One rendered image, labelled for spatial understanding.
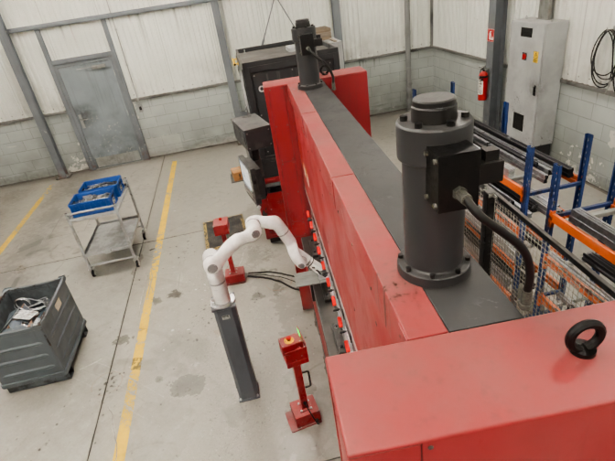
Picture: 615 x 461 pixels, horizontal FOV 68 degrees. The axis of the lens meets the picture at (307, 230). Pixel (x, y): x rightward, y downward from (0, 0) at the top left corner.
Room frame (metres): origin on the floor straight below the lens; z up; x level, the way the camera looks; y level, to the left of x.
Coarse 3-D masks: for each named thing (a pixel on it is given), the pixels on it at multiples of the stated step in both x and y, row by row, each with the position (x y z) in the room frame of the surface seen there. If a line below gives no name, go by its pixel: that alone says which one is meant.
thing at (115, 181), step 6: (90, 180) 5.92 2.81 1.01; (96, 180) 5.92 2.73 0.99; (102, 180) 5.93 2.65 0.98; (108, 180) 5.94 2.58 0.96; (114, 180) 5.95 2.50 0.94; (120, 180) 5.85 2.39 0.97; (84, 186) 5.85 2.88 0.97; (90, 186) 5.79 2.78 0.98; (96, 186) 5.74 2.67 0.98; (102, 186) 5.67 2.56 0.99; (108, 186) 5.60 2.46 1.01; (114, 186) 5.61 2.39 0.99; (120, 186) 5.77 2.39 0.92; (78, 192) 5.56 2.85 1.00; (120, 192) 5.67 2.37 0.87
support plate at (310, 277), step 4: (304, 272) 2.99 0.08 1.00; (308, 272) 2.98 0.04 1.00; (312, 272) 2.97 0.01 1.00; (320, 272) 2.95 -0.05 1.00; (296, 276) 2.94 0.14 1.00; (300, 276) 2.93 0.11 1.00; (304, 276) 2.92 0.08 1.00; (308, 276) 2.91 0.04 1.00; (312, 276) 2.91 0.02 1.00; (316, 276) 2.90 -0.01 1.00; (296, 280) 2.89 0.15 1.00; (300, 280) 2.88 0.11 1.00; (304, 280) 2.87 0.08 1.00; (308, 280) 2.87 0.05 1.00; (312, 280) 2.86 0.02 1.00; (316, 280) 2.85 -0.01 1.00; (320, 280) 2.84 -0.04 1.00; (324, 280) 2.83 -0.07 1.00; (296, 284) 2.83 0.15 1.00; (300, 284) 2.82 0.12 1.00; (304, 284) 2.82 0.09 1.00; (308, 284) 2.81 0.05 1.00
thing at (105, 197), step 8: (88, 192) 5.50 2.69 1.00; (96, 192) 5.51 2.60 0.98; (104, 192) 5.52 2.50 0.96; (112, 192) 5.38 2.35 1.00; (72, 200) 5.33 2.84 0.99; (80, 200) 5.34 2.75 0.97; (88, 200) 5.27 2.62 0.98; (96, 200) 5.18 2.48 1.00; (104, 200) 5.19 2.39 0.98; (112, 200) 5.29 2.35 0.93; (72, 208) 5.15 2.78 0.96; (80, 208) 5.16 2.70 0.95; (88, 208) 5.17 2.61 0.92; (96, 208) 5.17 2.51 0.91; (112, 208) 5.20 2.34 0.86; (72, 216) 5.16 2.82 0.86; (80, 216) 5.15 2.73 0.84
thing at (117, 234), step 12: (120, 204) 5.30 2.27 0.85; (84, 216) 5.16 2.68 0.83; (96, 216) 5.07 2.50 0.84; (120, 216) 5.13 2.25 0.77; (132, 216) 5.98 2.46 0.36; (72, 228) 5.04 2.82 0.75; (96, 228) 5.81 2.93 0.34; (108, 228) 5.78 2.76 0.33; (120, 228) 5.72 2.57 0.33; (132, 228) 5.66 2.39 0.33; (144, 228) 5.97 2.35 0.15; (96, 240) 5.47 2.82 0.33; (108, 240) 5.41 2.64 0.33; (120, 240) 5.36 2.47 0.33; (132, 240) 5.24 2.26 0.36; (84, 252) 5.05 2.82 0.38; (96, 252) 5.05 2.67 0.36; (108, 252) 5.07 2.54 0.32; (132, 252) 5.10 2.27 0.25; (96, 264) 5.05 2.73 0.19
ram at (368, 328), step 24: (312, 168) 2.74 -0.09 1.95; (312, 192) 3.01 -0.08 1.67; (336, 216) 1.86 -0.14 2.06; (336, 240) 1.96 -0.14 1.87; (336, 264) 2.10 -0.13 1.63; (336, 288) 2.25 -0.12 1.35; (360, 288) 1.41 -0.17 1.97; (360, 312) 1.47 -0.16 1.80; (360, 336) 1.53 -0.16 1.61; (384, 336) 1.05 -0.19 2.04
